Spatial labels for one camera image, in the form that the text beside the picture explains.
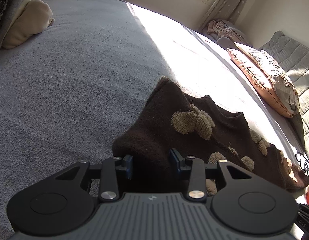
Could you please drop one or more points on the orange pillow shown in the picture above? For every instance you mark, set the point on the orange pillow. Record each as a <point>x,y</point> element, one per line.
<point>252,80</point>

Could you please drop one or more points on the grey padded headboard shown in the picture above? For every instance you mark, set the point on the grey padded headboard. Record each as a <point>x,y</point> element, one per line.
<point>299,62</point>

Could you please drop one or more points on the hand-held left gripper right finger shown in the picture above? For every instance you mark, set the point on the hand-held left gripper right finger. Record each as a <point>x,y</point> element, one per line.
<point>174,163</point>

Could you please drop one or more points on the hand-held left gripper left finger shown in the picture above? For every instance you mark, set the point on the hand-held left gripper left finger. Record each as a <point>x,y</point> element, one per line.
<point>128,167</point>

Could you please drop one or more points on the beige patterned pillow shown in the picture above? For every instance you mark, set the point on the beige patterned pillow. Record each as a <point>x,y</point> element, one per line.
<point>277,80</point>

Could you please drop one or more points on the brown sweater with beige tufts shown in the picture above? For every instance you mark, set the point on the brown sweater with beige tufts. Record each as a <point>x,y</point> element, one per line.
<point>157,130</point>

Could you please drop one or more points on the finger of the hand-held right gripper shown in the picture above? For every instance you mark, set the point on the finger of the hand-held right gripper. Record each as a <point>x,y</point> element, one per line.
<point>307,209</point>

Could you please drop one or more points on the folded cream garment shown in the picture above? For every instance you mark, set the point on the folded cream garment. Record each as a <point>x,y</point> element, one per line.
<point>24,25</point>

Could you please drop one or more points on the crumpled floral bedding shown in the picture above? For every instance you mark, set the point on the crumpled floral bedding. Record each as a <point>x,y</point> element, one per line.
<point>224,30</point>

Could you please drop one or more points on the grey star-print curtain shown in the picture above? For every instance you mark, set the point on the grey star-print curtain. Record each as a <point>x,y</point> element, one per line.
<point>227,2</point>

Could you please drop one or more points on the folded grey garment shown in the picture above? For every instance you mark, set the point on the folded grey garment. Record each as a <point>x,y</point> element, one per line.
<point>9,12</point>

